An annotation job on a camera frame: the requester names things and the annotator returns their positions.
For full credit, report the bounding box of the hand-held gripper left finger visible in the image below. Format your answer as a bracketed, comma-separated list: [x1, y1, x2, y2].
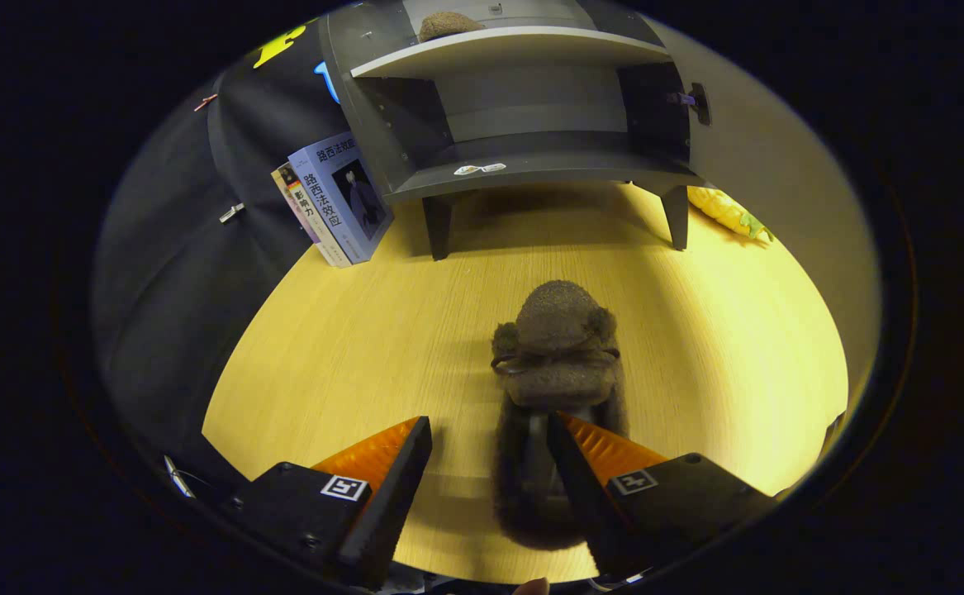
[230, 416, 433, 589]

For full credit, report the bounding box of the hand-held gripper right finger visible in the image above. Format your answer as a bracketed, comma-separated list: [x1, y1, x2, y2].
[546, 412, 778, 579]

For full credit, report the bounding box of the brown fuzzy shoe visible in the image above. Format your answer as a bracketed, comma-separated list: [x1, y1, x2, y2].
[417, 11, 487, 44]
[490, 279, 629, 550]

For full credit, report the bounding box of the grey shoe cabinet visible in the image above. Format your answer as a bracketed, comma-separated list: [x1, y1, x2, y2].
[318, 0, 710, 261]

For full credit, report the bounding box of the blue paperback book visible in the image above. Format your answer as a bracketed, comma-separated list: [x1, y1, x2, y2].
[287, 132, 394, 265]

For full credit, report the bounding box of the black backdrop cloth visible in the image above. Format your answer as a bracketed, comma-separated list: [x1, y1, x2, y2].
[93, 17, 350, 488]

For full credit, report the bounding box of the yellow plush toy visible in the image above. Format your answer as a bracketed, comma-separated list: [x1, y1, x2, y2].
[686, 186, 776, 243]

